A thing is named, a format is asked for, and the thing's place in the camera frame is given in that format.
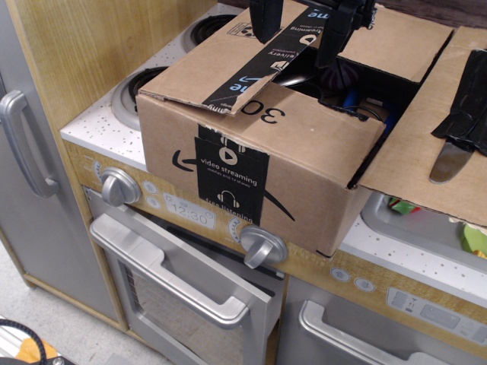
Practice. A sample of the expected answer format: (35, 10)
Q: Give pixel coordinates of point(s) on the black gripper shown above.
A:
(345, 17)

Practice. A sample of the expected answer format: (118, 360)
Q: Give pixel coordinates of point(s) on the brown cardboard shipping box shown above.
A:
(216, 125)

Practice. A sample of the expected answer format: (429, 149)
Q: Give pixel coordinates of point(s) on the silver pot lid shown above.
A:
(293, 76)

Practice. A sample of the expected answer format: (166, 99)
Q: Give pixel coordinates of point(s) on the purple striped ball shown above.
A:
(340, 75)

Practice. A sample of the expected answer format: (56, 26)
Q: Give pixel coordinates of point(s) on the silver rear stove burner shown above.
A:
(203, 29)

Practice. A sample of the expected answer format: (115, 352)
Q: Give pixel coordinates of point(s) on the silver stove burner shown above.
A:
(203, 29)
(124, 105)

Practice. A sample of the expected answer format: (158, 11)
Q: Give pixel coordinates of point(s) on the silver front stove burner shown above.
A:
(124, 105)

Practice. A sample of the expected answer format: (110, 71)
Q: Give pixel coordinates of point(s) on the green red toy packet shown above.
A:
(402, 207)

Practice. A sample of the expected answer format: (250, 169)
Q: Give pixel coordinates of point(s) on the silver right oven knob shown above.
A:
(262, 247)

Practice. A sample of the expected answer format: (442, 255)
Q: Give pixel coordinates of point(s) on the silver oven knob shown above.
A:
(262, 247)
(119, 188)

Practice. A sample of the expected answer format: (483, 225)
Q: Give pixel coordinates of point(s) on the silver left oven knob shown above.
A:
(119, 188)

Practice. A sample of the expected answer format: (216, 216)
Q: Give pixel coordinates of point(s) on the grey toy sink basin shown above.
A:
(423, 229)

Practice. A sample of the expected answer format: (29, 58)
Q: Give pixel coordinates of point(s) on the yellow green toy item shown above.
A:
(473, 240)

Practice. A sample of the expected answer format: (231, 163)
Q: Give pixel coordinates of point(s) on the wooden toy kitchen unit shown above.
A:
(78, 51)

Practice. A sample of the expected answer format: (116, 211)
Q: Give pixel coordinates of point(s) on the grey toy dishwasher door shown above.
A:
(323, 328)

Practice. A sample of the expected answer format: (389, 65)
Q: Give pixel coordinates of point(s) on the grey toy oven door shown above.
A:
(192, 300)

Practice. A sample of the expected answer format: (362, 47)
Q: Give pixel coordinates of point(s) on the grey toy fridge door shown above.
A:
(41, 225)

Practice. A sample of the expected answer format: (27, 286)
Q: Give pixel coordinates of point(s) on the orange object on floor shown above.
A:
(29, 351)

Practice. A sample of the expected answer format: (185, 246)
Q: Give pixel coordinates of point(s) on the black-taped handle butter knife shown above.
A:
(464, 128)

